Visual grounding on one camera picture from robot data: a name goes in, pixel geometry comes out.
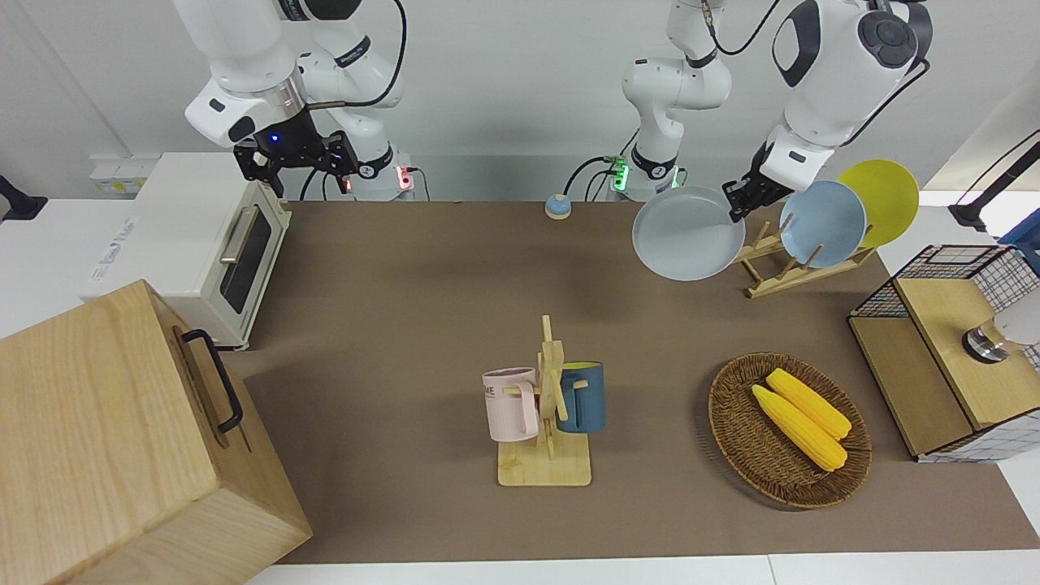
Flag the blue object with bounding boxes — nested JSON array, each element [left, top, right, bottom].
[[1001, 230, 1040, 273]]

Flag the white device with metal ring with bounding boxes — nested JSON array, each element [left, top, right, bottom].
[[963, 301, 1040, 364]]

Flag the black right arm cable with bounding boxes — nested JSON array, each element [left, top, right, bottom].
[[305, 0, 407, 111]]

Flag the yellow corn cob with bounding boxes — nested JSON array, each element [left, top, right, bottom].
[[752, 384, 848, 472], [766, 368, 853, 441]]

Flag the gray plate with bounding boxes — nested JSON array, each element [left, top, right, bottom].
[[632, 185, 746, 283]]

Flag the light blue plate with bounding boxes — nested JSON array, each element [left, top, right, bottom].
[[778, 180, 868, 270]]

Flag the wooden wire mesh rack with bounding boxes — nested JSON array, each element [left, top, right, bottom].
[[847, 244, 1040, 464]]

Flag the black box handle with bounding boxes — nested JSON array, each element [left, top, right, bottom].
[[180, 328, 245, 434]]

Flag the dark blue mug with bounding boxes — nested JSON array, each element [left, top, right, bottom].
[[557, 362, 607, 435]]

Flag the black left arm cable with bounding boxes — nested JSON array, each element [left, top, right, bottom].
[[703, 0, 931, 149]]

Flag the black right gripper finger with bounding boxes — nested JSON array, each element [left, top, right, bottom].
[[323, 132, 360, 181], [234, 143, 285, 198]]

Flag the white wall socket strip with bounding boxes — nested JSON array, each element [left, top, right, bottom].
[[89, 158, 159, 196]]

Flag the brown wicker basket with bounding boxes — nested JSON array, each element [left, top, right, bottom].
[[708, 352, 873, 510]]

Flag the wooden plate rack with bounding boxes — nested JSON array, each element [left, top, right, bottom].
[[727, 221, 878, 299]]

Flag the brown table mat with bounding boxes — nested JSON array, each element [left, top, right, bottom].
[[219, 201, 1040, 566]]

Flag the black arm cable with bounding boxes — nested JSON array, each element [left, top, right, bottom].
[[305, 0, 407, 111], [703, 0, 931, 149]]

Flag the yellow plate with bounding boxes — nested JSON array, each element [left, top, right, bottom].
[[837, 159, 921, 249]]

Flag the white toaster oven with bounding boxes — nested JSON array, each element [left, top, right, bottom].
[[79, 152, 292, 352]]

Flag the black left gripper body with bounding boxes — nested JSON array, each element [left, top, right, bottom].
[[743, 145, 794, 205]]

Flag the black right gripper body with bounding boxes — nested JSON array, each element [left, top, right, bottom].
[[258, 110, 331, 168]]

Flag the wooden drawer box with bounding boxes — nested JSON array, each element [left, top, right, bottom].
[[0, 279, 314, 585]]

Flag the black stand base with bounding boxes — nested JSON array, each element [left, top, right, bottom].
[[0, 175, 47, 223]]

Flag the white oven door handle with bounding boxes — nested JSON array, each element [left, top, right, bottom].
[[219, 205, 259, 265]]

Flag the wooden mug rack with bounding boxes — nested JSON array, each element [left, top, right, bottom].
[[497, 315, 592, 488]]

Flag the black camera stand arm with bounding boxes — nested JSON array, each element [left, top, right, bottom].
[[948, 128, 1040, 232]]

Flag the pink mug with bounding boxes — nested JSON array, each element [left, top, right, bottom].
[[482, 367, 541, 444]]

